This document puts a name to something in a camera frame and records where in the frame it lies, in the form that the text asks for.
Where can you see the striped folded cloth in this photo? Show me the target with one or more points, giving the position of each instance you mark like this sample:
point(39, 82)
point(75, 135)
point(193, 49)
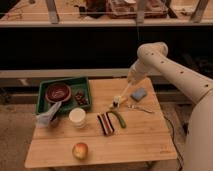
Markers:
point(106, 124)

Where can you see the wooden table board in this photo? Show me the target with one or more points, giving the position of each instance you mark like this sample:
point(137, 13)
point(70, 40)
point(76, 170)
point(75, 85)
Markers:
point(145, 138)

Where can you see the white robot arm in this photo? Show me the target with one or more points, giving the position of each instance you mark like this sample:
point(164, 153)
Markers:
point(198, 88)

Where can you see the green cucumber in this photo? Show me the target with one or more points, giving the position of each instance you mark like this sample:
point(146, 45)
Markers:
point(120, 119)

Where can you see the blue grey sponge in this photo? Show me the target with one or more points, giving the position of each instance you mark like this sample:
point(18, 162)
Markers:
point(138, 94)

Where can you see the white cup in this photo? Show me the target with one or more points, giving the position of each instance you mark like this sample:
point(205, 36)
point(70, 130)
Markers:
point(77, 116)

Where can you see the white black dish brush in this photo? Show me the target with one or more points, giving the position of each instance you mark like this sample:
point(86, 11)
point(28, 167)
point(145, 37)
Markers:
point(124, 91)

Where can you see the purple bowl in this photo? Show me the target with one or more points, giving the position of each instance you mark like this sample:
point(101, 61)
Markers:
point(58, 92)

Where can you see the red yellow apple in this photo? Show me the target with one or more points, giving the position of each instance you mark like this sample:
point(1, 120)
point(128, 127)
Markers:
point(80, 150)

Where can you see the dark red grape bunch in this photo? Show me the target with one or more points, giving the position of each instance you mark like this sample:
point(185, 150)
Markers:
point(80, 98)

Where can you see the green plastic tray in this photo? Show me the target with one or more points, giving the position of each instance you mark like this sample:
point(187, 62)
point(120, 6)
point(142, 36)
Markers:
point(71, 92)

